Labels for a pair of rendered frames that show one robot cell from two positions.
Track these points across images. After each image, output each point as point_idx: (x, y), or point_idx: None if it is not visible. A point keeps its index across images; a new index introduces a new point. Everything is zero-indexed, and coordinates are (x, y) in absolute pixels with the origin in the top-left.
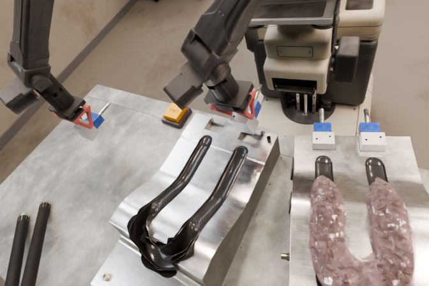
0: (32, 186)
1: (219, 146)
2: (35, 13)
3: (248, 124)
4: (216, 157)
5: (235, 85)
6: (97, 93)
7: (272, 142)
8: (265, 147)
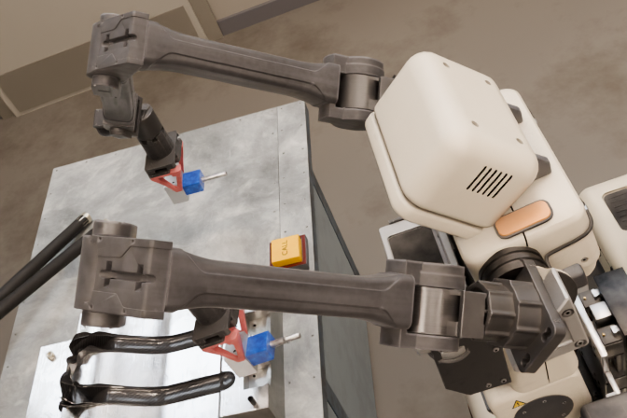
0: (124, 186)
1: None
2: (108, 101)
3: (228, 361)
4: (209, 358)
5: (207, 315)
6: (286, 117)
7: (253, 408)
8: (243, 403)
